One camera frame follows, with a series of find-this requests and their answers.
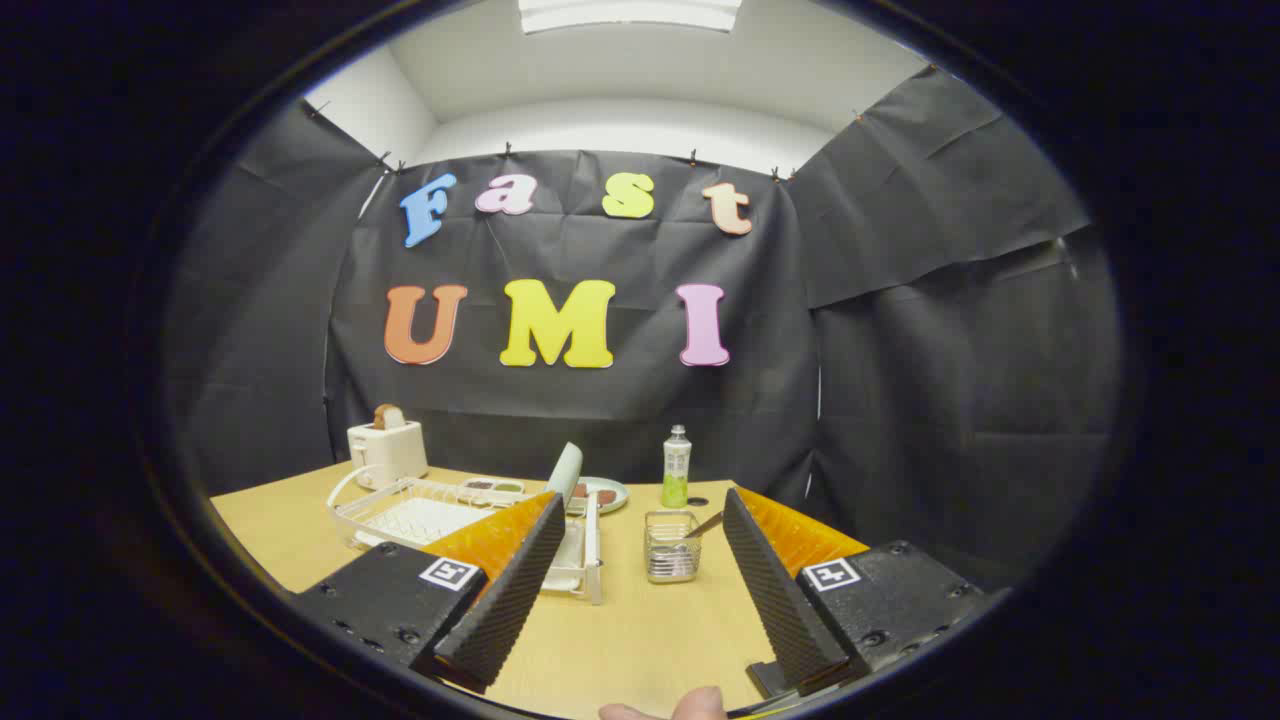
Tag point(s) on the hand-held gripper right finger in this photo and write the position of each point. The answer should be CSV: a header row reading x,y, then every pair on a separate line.
x,y
775,590

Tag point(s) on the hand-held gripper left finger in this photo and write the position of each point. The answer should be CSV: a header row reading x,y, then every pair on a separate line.
x,y
510,590

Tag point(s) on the pale green plate with meat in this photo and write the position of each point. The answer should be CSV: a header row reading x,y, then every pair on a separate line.
x,y
620,492

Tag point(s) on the white divided tray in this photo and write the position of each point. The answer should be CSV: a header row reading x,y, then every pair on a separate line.
x,y
492,491

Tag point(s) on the white drip tray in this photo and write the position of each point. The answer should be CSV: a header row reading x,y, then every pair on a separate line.
x,y
425,518

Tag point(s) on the green and white drink bottle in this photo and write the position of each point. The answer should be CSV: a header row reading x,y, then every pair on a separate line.
x,y
677,465

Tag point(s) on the cream toaster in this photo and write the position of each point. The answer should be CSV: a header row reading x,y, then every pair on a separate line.
x,y
388,455

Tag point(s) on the bread slice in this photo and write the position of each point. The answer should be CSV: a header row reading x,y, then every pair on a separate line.
x,y
388,415

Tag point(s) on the ceiling light panel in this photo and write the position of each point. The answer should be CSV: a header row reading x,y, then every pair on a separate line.
x,y
630,12

